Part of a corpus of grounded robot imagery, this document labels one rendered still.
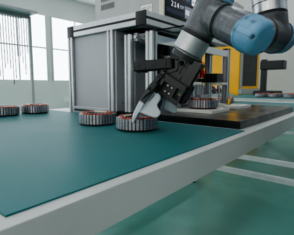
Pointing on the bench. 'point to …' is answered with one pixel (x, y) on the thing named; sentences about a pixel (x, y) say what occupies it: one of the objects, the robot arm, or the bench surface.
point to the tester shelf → (130, 25)
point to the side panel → (92, 72)
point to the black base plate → (224, 116)
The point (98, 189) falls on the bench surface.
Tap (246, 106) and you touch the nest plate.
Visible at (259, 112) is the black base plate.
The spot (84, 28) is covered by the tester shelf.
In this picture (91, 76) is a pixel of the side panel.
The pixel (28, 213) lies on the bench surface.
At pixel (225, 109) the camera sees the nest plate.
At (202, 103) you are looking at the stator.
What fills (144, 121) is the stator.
